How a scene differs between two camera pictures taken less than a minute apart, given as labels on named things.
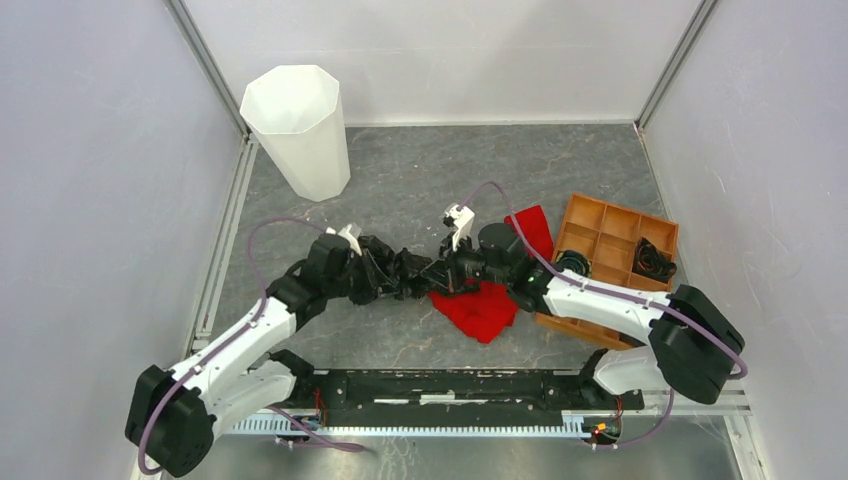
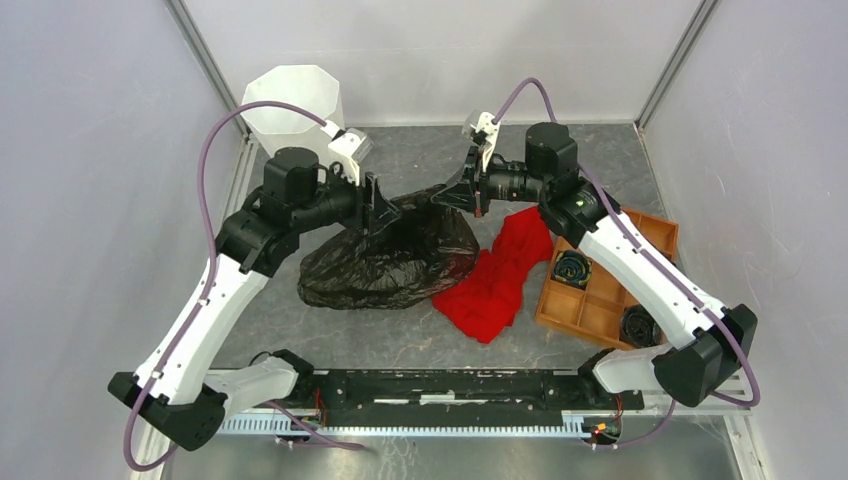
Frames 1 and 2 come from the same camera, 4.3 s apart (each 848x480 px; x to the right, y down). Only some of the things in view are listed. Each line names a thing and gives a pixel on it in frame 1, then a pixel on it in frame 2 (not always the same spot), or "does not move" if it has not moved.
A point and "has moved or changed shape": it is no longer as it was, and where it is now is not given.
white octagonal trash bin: (294, 112) does not move
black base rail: (316, 392) does not move
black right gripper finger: (439, 272) → (458, 195)
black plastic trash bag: (408, 269) has moved or changed shape
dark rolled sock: (574, 261) does not move
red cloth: (482, 311) does not move
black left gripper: (375, 280) → (372, 199)
